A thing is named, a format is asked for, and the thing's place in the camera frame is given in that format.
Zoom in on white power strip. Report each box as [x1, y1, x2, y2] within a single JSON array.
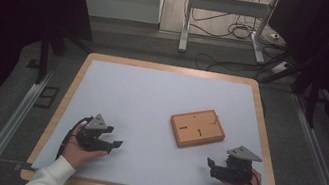
[[269, 58, 294, 77]]

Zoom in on wooden picture frame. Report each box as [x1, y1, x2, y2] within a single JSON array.
[[166, 102, 230, 156]]

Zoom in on white metal desk frame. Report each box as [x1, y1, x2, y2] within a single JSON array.
[[176, 0, 282, 68]]

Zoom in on person's left hand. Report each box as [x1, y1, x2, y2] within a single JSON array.
[[59, 120, 113, 175]]

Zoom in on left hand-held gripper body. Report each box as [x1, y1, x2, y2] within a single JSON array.
[[73, 110, 118, 156]]

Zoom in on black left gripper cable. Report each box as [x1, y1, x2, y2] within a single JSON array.
[[55, 111, 94, 165]]

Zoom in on black floor cable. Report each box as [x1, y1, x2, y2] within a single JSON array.
[[192, 50, 262, 81]]

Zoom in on white table sheet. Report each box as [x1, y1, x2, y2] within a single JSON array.
[[31, 51, 290, 185]]

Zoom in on black floor bracket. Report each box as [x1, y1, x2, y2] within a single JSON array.
[[33, 84, 61, 111]]

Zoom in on black looped floor cables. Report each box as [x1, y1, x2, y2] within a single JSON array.
[[188, 5, 289, 50]]

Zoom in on black metal stand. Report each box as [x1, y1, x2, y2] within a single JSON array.
[[285, 68, 326, 130], [33, 23, 96, 93]]

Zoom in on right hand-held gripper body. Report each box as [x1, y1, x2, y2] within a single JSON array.
[[218, 142, 264, 185]]

